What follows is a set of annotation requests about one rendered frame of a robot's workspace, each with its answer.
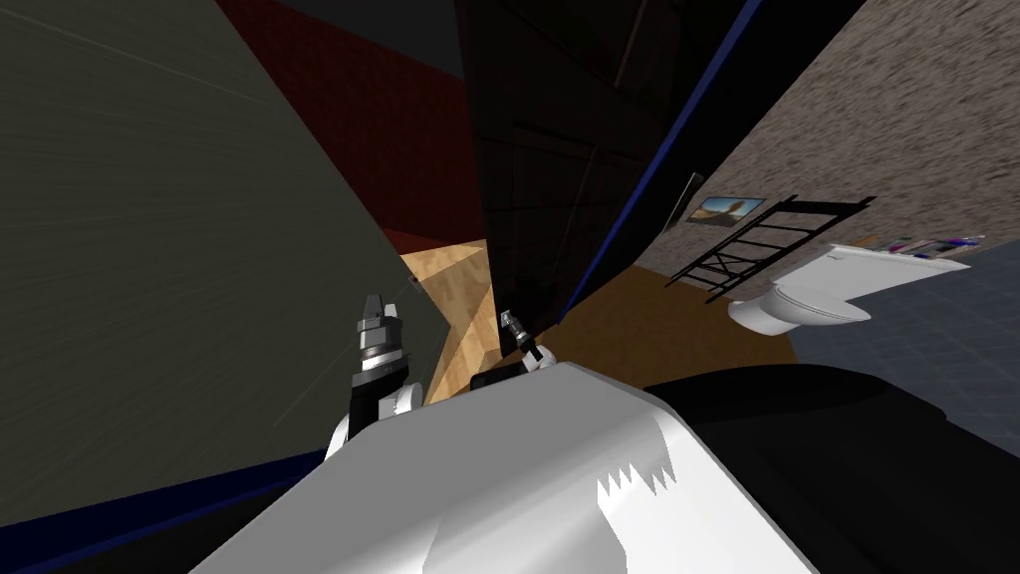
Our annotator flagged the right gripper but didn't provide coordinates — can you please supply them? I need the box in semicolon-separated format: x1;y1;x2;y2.
499;310;535;353

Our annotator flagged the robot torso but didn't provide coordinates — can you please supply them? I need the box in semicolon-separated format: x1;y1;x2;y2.
189;361;816;574

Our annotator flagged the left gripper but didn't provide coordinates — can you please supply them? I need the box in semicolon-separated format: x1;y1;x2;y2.
355;294;406;354

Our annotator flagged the black ladder towel rack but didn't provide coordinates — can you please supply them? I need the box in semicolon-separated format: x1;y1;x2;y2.
664;193;878;306

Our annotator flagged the dark panelled door leaf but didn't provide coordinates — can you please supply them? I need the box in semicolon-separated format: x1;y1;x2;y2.
452;0;757;360

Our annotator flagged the framed landscape picture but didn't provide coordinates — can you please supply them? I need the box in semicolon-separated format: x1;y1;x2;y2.
685;195;767;229

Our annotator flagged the white toilet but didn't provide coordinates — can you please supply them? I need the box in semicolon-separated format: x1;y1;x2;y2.
726;233;987;339

